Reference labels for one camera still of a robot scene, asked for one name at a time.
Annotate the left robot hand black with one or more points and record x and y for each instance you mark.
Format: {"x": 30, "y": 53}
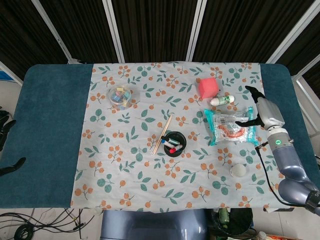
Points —
{"x": 10, "y": 167}

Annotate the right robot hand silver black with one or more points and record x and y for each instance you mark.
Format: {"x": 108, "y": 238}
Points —
{"x": 268, "y": 112}

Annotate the red marker pen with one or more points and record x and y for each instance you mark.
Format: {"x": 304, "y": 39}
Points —
{"x": 173, "y": 150}

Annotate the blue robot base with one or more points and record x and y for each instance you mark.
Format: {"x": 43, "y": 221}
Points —
{"x": 150, "y": 225}

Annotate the right robot arm blue grey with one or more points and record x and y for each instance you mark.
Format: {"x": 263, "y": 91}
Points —
{"x": 287, "y": 160}

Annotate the green marker with black cap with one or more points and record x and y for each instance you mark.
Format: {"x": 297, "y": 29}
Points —
{"x": 164, "y": 138}

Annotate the black mesh pen holder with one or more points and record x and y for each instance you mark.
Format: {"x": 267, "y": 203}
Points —
{"x": 168, "y": 151}

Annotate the blue capped white marker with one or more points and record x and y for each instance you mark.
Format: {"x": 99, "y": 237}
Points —
{"x": 163, "y": 141}

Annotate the clear teal snack package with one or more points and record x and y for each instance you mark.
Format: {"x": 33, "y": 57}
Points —
{"x": 225, "y": 130}

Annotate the white green tube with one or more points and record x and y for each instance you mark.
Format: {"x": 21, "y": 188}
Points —
{"x": 222, "y": 100}

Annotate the teal table cover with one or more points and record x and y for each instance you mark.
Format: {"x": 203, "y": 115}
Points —
{"x": 50, "y": 125}

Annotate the pink foam cube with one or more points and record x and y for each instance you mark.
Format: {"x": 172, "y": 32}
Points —
{"x": 208, "y": 87}

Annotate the white grey ball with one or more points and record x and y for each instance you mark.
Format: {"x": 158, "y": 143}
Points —
{"x": 238, "y": 171}

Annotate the wooden chopstick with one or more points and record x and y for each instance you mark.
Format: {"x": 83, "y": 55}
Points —
{"x": 160, "y": 141}
{"x": 165, "y": 130}

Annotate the black bin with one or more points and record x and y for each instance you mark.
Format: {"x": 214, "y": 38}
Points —
{"x": 240, "y": 222}

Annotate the green bottle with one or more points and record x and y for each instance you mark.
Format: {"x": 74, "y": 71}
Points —
{"x": 224, "y": 218}

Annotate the small white bottle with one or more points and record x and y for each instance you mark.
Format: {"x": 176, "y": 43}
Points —
{"x": 262, "y": 235}

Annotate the clear jar of binder clips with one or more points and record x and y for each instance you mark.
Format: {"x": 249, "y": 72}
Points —
{"x": 120, "y": 97}

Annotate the floral tablecloth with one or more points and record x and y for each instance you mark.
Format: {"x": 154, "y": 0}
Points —
{"x": 140, "y": 180}

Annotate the black folding partition screen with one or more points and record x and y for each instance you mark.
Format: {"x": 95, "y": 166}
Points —
{"x": 155, "y": 27}

